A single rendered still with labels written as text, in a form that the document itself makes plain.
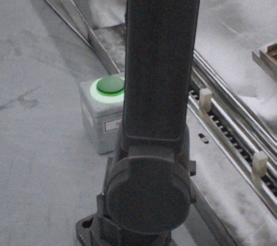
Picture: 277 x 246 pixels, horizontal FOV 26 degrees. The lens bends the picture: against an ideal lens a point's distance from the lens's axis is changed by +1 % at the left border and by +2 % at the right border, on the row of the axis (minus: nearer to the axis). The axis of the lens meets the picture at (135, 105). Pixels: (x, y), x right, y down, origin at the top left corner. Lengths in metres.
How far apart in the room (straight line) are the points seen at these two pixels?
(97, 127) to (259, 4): 0.50
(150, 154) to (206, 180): 0.20
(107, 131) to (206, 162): 0.14
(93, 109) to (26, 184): 0.13
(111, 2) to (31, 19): 0.20
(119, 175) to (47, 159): 0.27
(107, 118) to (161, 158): 0.26
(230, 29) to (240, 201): 0.45
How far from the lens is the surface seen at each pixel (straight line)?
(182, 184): 0.53
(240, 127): 0.79
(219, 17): 1.09
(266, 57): 0.84
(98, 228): 0.64
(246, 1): 1.15
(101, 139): 0.77
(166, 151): 0.51
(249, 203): 0.68
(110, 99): 0.75
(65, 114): 0.86
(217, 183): 0.69
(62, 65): 0.97
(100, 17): 0.97
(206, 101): 0.82
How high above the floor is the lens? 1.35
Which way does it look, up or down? 38 degrees down
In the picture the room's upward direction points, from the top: 2 degrees counter-clockwise
